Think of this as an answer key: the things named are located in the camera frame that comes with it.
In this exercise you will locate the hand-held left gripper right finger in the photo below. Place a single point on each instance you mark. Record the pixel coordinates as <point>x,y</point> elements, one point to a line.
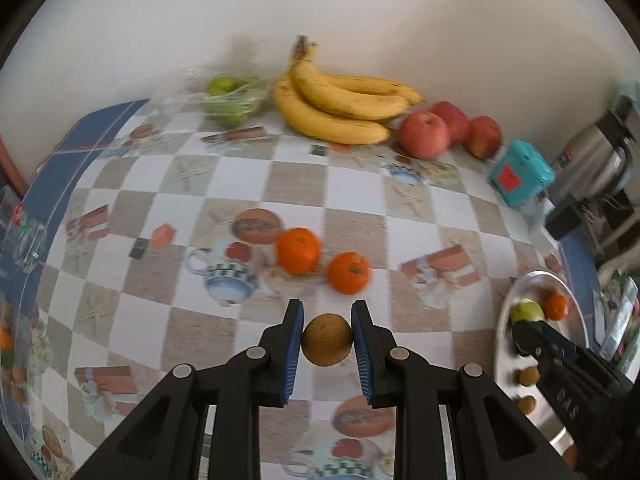
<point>361,355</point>

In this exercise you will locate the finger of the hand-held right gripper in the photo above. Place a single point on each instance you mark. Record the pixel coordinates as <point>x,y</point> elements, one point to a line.
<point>565,375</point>

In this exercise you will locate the round steel basin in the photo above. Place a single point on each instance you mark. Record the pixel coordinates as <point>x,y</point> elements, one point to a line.
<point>510,355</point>

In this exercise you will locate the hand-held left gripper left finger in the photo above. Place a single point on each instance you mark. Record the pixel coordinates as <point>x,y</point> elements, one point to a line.
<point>295,350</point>

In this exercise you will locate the green mango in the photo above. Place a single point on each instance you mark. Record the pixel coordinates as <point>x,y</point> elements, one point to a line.
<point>525,311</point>

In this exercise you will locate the orange mandarin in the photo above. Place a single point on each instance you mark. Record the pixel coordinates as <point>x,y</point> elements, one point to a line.
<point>349,273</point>
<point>298,251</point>
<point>556,306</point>

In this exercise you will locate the clear glass cup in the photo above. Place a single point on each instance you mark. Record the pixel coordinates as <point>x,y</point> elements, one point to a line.
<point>27,240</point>

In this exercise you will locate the small brown round fruit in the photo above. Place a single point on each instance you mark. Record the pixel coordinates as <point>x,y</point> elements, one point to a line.
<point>528,376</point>
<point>327,340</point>
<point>525,403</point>

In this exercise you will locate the checkered printed tablecloth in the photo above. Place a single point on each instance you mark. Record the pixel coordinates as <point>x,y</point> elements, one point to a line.
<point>225,185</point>

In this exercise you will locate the teal plastic box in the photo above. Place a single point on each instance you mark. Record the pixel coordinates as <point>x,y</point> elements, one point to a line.
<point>520,175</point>

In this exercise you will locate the plastic bag of green fruit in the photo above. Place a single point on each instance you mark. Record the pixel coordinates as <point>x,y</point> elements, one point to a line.
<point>232,97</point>

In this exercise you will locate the yellow banana bunch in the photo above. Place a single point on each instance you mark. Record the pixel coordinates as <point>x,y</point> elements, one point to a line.
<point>340,110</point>

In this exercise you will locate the smartphone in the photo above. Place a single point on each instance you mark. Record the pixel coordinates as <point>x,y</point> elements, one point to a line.
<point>622,315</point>

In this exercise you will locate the red apple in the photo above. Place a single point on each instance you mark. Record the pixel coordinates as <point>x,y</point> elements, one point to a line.
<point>424,135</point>
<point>484,137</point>
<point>452,116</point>

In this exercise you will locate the white power block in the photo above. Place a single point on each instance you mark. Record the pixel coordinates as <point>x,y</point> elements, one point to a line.
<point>537,216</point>

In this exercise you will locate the brown wooden rail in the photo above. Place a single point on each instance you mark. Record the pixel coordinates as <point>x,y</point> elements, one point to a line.
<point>10,165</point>

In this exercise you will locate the steel thermos jug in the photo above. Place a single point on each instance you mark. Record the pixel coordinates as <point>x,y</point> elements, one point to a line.
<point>595,160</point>

